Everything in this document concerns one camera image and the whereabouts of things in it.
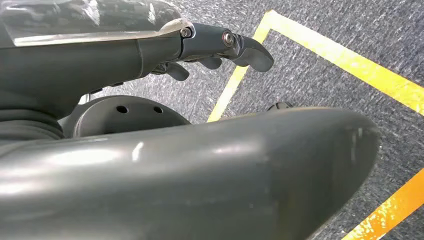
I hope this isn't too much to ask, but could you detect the grey round robot joint disc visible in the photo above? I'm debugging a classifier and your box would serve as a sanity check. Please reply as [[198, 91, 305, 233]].
[[59, 95, 192, 139]]

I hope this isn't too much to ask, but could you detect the ribbed grey left arm sleeve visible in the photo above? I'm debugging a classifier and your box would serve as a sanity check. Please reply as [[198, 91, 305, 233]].
[[0, 108, 66, 147]]

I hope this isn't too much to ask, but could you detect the grey robot body shell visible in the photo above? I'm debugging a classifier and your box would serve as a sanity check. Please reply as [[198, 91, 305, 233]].
[[0, 106, 381, 240]]

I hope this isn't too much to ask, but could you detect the yellow floor tape corner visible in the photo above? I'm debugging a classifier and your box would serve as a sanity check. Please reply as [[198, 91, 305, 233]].
[[206, 9, 424, 123]]

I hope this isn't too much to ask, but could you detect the orange-yellow floor tape strip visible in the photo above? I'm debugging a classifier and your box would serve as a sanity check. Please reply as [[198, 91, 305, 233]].
[[341, 168, 424, 240]]

